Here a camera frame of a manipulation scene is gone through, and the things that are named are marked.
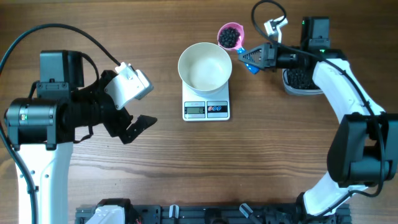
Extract clear plastic container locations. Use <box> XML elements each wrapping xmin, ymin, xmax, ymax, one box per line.
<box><xmin>282</xmin><ymin>69</ymin><xmax>323</xmax><ymax>96</ymax></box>

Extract black beans in scoop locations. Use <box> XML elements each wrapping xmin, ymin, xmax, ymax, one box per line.
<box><xmin>218</xmin><ymin>27</ymin><xmax>240</xmax><ymax>49</ymax></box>

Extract pink scoop with blue handle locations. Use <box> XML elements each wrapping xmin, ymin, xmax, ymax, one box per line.
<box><xmin>216</xmin><ymin>22</ymin><xmax>260</xmax><ymax>75</ymax></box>

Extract white bowl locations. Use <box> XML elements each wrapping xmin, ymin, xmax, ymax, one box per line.
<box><xmin>177</xmin><ymin>42</ymin><xmax>233</xmax><ymax>95</ymax></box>

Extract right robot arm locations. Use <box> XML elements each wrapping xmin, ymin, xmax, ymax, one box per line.
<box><xmin>239</xmin><ymin>17</ymin><xmax>397</xmax><ymax>220</ymax></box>

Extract white digital kitchen scale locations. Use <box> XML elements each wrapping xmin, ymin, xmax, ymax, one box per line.
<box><xmin>182</xmin><ymin>83</ymin><xmax>231</xmax><ymax>122</ymax></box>

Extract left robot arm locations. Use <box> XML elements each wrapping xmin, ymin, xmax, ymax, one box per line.
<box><xmin>4</xmin><ymin>50</ymin><xmax>157</xmax><ymax>223</ymax></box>

